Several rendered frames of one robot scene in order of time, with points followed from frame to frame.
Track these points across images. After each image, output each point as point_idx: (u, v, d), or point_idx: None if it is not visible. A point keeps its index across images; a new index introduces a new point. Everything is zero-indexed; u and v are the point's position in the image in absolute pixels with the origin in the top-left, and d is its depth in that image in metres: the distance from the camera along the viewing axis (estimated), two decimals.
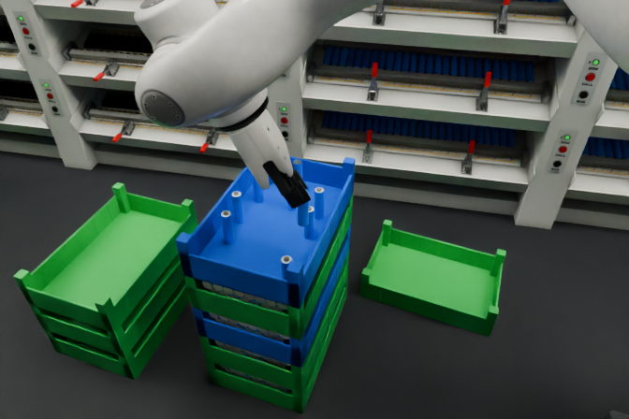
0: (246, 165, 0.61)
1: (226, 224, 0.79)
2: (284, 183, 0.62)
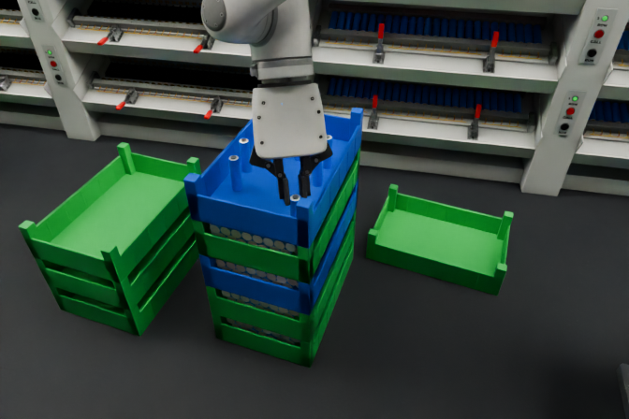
0: (322, 115, 0.66)
1: (234, 169, 0.79)
2: (328, 144, 0.70)
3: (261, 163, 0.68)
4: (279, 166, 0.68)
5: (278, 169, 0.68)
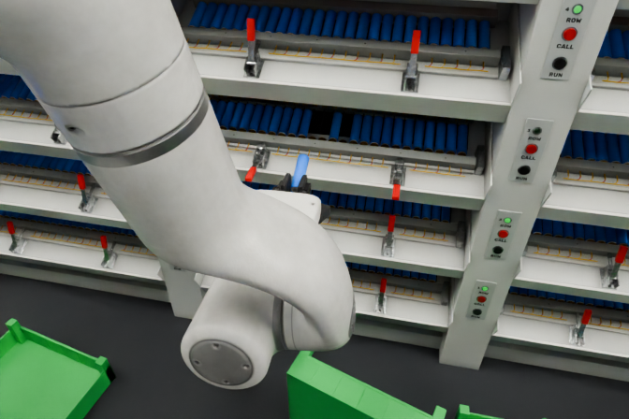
0: None
1: None
2: None
3: None
4: None
5: (303, 194, 0.67)
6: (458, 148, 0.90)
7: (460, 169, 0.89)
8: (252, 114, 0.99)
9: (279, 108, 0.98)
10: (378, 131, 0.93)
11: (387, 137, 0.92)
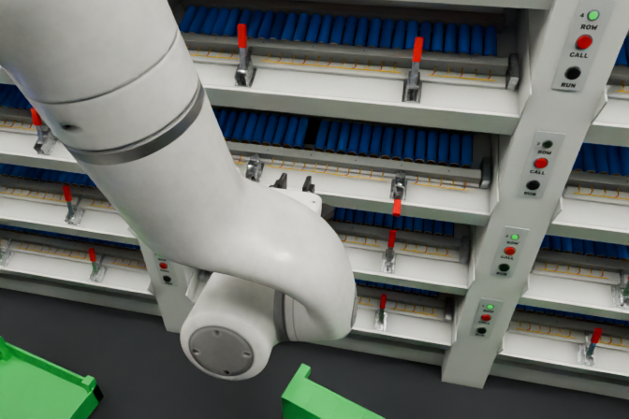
0: None
1: (325, 141, 0.90)
2: None
3: (322, 205, 0.65)
4: None
5: None
6: (461, 160, 0.86)
7: (464, 182, 0.84)
8: (245, 123, 0.94)
9: (273, 118, 0.93)
10: (378, 141, 0.88)
11: (387, 148, 0.87)
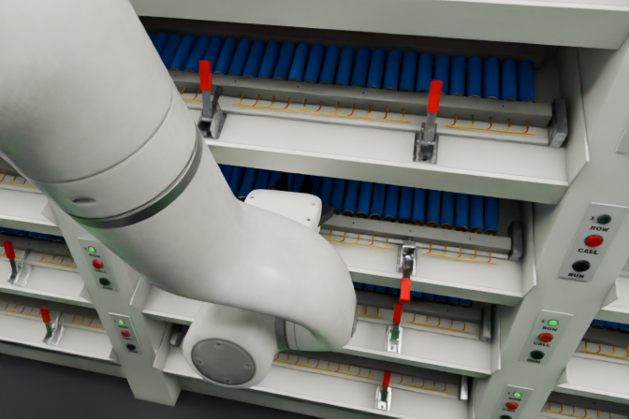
0: None
1: (315, 196, 0.73)
2: None
3: (321, 205, 0.66)
4: None
5: (307, 195, 0.66)
6: (485, 223, 0.69)
7: (489, 253, 0.67)
8: None
9: None
10: (381, 197, 0.72)
11: (392, 207, 0.71)
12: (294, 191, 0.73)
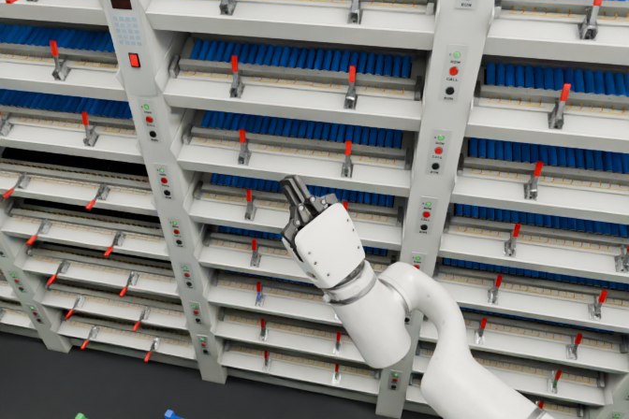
0: None
1: None
2: (337, 201, 0.74)
3: (288, 227, 0.70)
4: None
5: (294, 213, 0.72)
6: (607, 329, 1.44)
7: (611, 350, 1.42)
8: None
9: None
10: None
11: None
12: None
